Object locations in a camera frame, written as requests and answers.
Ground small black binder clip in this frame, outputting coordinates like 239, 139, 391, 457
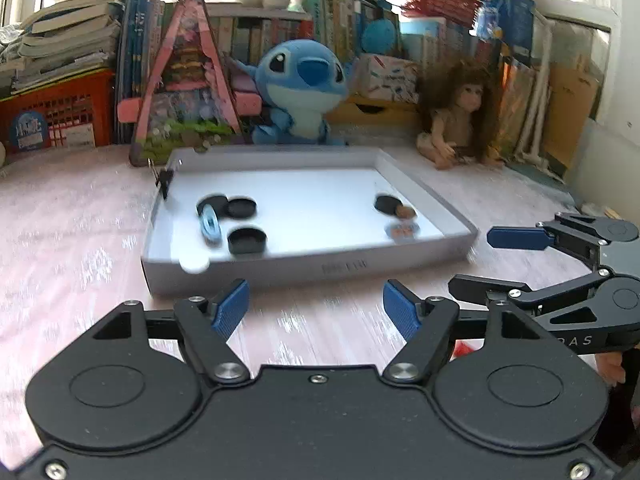
148, 159, 175, 201

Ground stack of books and papers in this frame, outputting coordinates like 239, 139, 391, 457
0, 0, 131, 93

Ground blue alien plush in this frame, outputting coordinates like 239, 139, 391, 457
230, 39, 361, 147

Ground wooden box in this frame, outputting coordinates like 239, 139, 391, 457
325, 95, 426, 128

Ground black round lid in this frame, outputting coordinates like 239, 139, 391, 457
227, 227, 267, 256
226, 197, 259, 219

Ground red plastic basket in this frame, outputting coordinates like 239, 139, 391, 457
0, 69, 117, 153
397, 0, 483, 23

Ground white printed cardboard box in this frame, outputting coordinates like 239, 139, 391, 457
357, 54, 420, 106

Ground small black round cap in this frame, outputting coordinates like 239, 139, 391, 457
375, 194, 405, 217

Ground upright blue books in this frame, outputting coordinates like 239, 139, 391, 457
115, 0, 168, 146

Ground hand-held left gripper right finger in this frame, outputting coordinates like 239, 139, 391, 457
382, 280, 546, 386

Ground white plastic pipe frame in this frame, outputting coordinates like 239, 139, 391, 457
520, 12, 558, 168

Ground person's right hand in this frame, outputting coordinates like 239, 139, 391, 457
595, 350, 626, 387

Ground pink triangular toy house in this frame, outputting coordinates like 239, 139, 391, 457
116, 0, 263, 167

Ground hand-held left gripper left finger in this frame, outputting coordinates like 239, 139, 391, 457
92, 279, 252, 386

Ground light blue plastic clip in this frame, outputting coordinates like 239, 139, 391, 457
199, 203, 224, 246

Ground upright orange glossy books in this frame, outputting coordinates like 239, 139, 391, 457
497, 55, 538, 161

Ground pink snowflake tablecloth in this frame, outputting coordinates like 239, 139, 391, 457
0, 145, 640, 376

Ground brown cardboard sheet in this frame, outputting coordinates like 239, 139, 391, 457
542, 62, 601, 171

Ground row of colourful books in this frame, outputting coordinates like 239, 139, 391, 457
205, 0, 538, 86

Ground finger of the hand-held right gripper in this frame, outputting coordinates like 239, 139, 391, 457
487, 212, 608, 267
448, 269, 608, 318

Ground brown haired doll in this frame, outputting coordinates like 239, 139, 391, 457
416, 58, 506, 171

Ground white cardboard box tray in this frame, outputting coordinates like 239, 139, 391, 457
141, 147, 479, 297

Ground large black round cap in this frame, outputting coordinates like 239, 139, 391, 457
196, 194, 228, 216

